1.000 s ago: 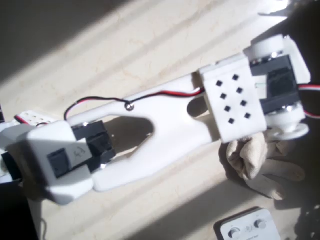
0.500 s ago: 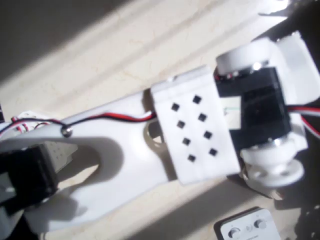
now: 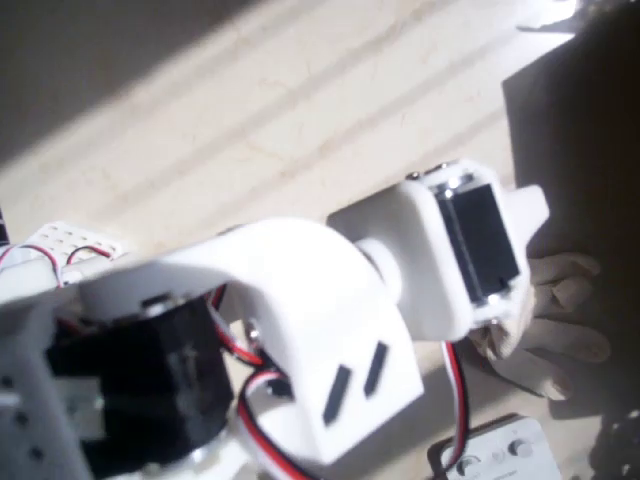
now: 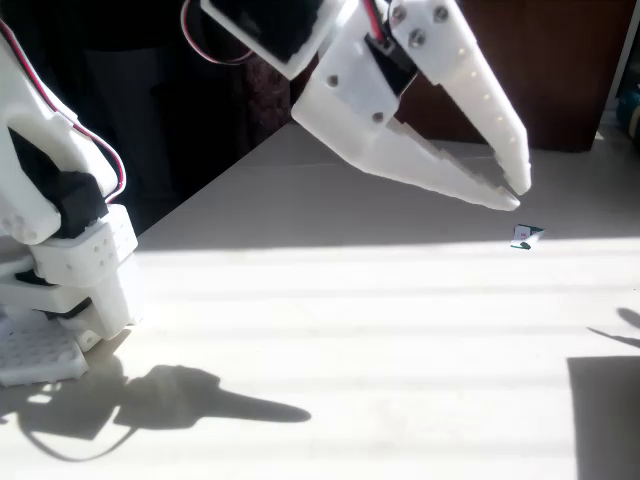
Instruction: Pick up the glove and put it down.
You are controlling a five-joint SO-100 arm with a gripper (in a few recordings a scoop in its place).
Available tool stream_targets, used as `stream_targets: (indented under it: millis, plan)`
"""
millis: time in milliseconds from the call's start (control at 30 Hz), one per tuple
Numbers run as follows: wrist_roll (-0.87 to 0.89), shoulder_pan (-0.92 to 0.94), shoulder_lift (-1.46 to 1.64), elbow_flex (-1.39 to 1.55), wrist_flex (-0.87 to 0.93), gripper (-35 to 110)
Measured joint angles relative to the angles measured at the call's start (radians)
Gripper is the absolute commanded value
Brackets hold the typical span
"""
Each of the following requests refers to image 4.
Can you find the brown wooden cabinet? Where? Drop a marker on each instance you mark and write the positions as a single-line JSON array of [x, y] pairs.
[[575, 75]]

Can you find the teal round object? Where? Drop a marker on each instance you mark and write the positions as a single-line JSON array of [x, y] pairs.
[[629, 112]]

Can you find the green-bordered white card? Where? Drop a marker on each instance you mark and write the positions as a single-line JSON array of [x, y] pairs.
[[525, 235]]

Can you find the dark patterned curtain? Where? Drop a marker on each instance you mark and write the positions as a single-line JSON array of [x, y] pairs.
[[265, 100]]

